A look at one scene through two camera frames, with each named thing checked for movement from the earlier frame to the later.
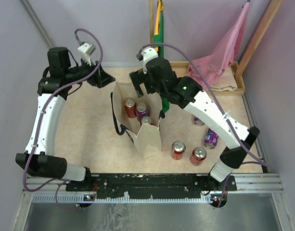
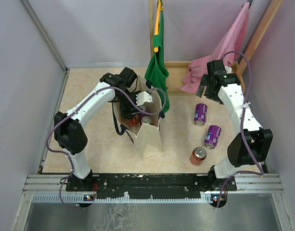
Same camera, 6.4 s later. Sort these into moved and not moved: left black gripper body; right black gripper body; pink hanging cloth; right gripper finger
Moved: right gripper finger; right black gripper body; left black gripper body
Not moved: pink hanging cloth
